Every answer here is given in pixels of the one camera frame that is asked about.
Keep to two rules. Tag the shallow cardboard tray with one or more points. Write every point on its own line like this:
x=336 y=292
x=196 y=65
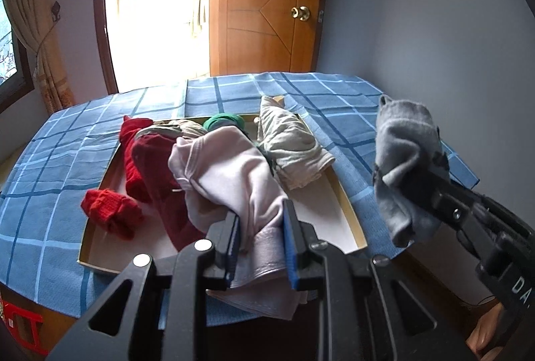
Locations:
x=322 y=210

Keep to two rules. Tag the metal door latch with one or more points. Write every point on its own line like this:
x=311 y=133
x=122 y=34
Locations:
x=321 y=15

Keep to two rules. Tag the person's right hand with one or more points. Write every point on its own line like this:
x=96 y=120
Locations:
x=482 y=331

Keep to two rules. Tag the orange wooden door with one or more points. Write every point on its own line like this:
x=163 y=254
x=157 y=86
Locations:
x=259 y=30

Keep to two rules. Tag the blue plaid tablecloth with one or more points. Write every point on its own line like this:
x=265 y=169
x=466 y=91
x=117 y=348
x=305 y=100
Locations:
x=62 y=160

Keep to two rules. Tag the brass door knob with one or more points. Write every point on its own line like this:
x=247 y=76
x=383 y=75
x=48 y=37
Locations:
x=300 y=12

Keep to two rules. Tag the beige underwear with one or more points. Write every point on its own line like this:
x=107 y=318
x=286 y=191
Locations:
x=288 y=139

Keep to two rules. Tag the beige patterned curtain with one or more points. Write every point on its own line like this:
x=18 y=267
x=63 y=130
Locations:
x=46 y=60

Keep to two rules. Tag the dark framed window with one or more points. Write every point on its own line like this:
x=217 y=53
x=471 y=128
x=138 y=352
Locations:
x=12 y=64

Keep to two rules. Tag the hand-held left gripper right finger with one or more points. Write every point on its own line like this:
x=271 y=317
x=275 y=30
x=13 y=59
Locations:
x=292 y=248

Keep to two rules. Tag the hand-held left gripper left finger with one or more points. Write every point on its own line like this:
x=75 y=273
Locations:
x=234 y=252

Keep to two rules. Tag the dark red underwear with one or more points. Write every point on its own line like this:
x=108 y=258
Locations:
x=154 y=168

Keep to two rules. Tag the dark door frame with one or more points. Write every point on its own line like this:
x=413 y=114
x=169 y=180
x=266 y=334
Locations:
x=103 y=30

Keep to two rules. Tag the grey sock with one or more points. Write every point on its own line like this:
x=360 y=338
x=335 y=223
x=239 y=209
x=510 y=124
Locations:
x=401 y=143

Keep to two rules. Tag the olive underwear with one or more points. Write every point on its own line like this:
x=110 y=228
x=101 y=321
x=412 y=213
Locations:
x=188 y=129

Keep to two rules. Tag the green underwear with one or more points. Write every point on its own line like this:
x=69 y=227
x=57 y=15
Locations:
x=225 y=121

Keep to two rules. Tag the pale pink underwear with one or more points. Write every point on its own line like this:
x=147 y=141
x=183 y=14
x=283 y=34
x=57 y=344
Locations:
x=225 y=168

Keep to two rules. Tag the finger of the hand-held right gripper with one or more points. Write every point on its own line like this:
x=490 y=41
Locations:
x=451 y=206

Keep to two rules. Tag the red plastic stool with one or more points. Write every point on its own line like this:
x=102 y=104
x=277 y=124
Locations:
x=21 y=327

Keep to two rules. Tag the red sock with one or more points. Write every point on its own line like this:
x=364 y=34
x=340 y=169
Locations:
x=110 y=212

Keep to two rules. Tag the black wall hook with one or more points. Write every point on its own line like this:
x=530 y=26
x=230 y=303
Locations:
x=55 y=9

